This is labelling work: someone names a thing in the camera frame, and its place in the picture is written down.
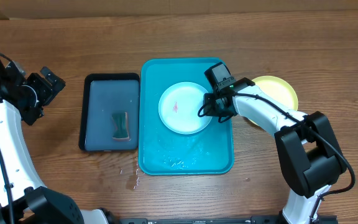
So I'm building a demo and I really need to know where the black water tray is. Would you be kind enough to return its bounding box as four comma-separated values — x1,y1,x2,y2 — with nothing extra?
78,73,140,152

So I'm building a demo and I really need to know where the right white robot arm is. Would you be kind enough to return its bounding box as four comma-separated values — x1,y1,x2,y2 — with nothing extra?
198,78,352,223

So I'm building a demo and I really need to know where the light blue plate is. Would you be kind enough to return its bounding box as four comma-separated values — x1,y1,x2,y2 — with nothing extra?
158,82,212,134

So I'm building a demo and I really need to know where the green sponge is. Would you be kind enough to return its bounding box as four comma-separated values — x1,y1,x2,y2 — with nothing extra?
112,112,130,141

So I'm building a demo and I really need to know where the yellow plate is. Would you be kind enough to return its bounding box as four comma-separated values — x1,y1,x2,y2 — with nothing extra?
252,76,298,110

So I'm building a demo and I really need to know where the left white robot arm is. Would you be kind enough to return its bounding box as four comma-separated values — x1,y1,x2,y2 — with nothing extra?
0,63,114,223

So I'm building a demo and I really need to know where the teal plastic tray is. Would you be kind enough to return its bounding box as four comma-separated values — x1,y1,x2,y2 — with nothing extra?
138,57,234,175

